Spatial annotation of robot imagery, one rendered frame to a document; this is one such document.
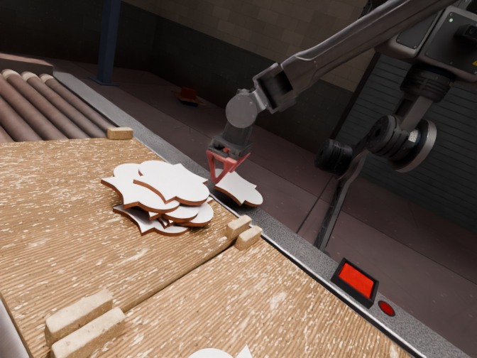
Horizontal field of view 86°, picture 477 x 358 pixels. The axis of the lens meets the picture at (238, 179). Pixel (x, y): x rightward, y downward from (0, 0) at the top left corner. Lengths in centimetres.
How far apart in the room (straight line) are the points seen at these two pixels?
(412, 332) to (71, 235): 56
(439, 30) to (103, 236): 100
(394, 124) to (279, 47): 449
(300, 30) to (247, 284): 510
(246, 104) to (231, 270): 27
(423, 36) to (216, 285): 90
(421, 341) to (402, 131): 66
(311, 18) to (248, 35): 122
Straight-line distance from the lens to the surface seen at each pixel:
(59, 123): 81
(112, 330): 31
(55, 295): 36
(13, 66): 117
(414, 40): 101
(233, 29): 586
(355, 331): 46
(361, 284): 57
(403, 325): 59
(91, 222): 44
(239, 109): 46
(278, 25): 548
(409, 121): 104
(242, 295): 39
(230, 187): 57
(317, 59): 49
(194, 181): 47
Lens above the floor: 122
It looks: 25 degrees down
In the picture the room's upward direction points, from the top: 22 degrees clockwise
